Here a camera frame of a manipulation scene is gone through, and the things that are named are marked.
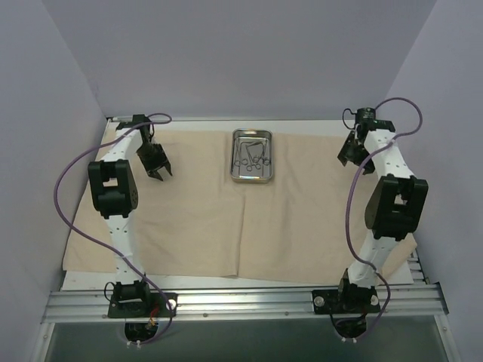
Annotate beige cloth surgical kit roll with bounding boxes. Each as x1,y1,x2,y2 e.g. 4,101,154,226
62,128,418,284

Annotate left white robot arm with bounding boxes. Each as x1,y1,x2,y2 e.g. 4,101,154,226
88,114,173,316

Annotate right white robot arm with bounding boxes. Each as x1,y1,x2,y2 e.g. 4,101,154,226
334,120,429,311

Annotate left steel forceps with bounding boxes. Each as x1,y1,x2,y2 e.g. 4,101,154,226
233,142,248,167

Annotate steel forceps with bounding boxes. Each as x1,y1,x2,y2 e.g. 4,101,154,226
259,142,271,166
233,142,248,167

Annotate middle steel scissors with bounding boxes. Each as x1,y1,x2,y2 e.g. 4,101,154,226
245,142,263,172

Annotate steel instrument tray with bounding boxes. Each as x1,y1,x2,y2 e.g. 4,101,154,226
229,129,274,183

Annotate right steel forceps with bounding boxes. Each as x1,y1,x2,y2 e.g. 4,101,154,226
259,142,271,166

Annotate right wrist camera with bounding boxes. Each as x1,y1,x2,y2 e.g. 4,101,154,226
355,107,376,124

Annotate back aluminium rail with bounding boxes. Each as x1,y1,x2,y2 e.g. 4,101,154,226
106,115,341,122

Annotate aluminium rail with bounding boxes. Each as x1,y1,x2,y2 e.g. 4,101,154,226
42,284,448,323
106,115,341,122

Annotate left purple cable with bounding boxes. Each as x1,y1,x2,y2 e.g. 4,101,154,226
53,112,178,344

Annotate purple cable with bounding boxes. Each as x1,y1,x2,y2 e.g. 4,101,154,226
334,97,423,339
53,112,178,344

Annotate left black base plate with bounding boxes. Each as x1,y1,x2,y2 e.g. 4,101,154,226
107,292,177,319

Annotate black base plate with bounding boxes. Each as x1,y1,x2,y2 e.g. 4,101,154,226
107,292,177,319
312,288,380,314

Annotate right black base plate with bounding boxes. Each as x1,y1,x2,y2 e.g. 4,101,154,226
312,288,380,314

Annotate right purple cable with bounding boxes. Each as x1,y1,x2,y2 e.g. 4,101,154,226
334,97,423,339

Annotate front aluminium rail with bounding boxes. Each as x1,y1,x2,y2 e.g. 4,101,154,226
42,284,448,323

